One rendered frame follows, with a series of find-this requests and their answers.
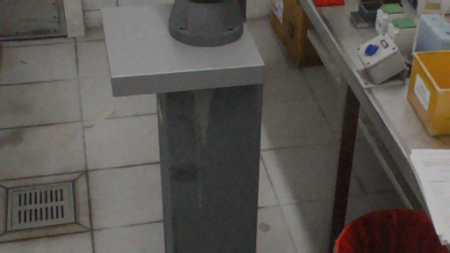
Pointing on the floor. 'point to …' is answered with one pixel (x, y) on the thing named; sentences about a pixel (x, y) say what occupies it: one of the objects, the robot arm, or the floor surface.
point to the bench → (365, 112)
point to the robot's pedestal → (210, 168)
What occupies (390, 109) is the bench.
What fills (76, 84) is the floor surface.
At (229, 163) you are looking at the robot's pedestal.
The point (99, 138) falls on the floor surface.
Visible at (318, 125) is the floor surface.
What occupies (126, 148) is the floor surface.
